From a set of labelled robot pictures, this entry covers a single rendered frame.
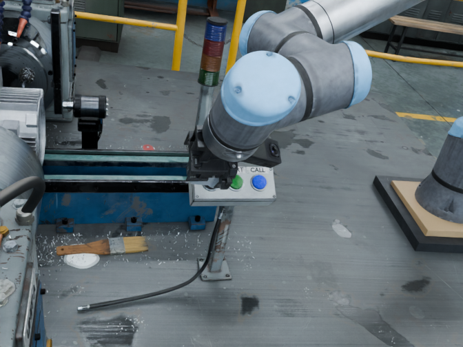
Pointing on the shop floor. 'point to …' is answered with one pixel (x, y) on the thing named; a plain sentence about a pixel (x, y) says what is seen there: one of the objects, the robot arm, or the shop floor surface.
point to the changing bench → (422, 28)
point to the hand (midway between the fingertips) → (213, 178)
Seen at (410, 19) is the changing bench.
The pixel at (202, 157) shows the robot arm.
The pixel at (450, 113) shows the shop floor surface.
